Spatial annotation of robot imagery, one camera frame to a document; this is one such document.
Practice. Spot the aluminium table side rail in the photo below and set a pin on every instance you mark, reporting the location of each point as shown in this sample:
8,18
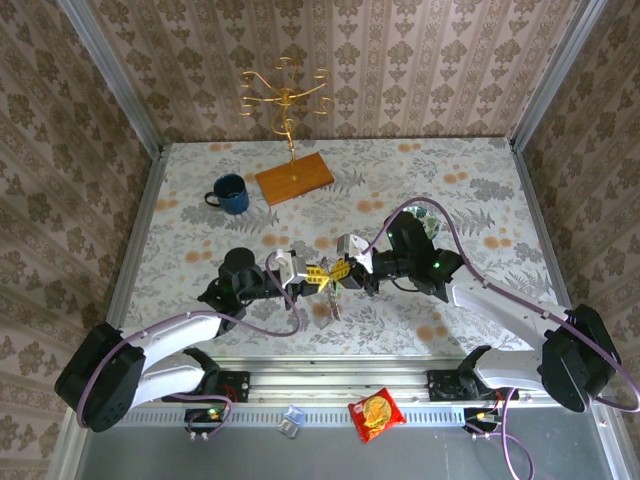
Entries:
131,250
532,200

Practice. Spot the small clear plastic box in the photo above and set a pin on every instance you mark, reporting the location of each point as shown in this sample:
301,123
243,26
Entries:
291,420

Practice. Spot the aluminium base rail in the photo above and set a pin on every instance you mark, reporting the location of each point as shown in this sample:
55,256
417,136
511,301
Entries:
330,385

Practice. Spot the green leaf pattern bowl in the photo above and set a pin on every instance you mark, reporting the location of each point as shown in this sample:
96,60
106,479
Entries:
432,222

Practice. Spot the red snack packet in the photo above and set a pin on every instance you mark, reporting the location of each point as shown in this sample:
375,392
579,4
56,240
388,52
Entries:
375,415

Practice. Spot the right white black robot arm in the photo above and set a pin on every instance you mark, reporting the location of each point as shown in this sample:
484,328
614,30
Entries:
510,305

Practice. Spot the small black controller board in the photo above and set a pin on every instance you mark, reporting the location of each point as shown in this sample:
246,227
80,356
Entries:
480,416
207,416

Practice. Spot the aluminium frame post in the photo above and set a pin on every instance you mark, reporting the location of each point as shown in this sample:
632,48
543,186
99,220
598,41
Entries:
557,75
112,75

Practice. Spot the grey metal panel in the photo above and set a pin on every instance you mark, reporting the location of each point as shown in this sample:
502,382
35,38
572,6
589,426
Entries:
250,460

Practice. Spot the floral table cover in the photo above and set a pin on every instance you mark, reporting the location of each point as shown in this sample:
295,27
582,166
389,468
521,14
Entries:
400,165

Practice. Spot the dark blue enamel mug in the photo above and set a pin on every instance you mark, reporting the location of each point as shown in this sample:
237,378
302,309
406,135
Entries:
232,200

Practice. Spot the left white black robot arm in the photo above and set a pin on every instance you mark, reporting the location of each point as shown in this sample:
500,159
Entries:
170,335

